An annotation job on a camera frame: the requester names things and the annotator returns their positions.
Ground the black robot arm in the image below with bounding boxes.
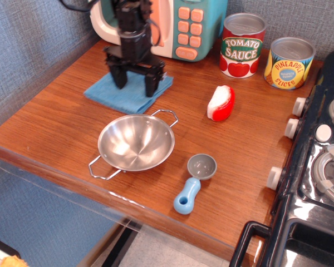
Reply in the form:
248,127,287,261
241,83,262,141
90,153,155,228
104,1,165,97

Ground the teal toy microwave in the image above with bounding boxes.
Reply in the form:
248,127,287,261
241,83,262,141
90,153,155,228
90,1,228,62

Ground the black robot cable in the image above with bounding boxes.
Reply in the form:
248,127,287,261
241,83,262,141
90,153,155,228
58,0,101,13

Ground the tomato sauce can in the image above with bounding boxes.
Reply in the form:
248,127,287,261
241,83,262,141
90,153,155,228
219,13,267,78

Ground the clear acrylic barrier panel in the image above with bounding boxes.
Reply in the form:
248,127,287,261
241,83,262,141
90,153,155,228
0,160,229,266

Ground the black toy stove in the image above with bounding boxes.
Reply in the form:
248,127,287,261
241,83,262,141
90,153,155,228
230,51,334,266

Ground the red white toy food slice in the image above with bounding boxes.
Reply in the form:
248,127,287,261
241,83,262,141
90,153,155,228
207,85,235,121

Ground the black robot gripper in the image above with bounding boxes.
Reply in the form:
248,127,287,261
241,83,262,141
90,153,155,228
104,31,165,97

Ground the pineapple slices can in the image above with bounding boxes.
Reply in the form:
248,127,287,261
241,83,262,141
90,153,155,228
264,37,316,90

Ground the blue towel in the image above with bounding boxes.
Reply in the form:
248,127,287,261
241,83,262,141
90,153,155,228
83,72,173,115

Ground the blue grey toy scoop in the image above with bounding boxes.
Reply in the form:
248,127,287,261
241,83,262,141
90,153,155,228
174,154,217,215

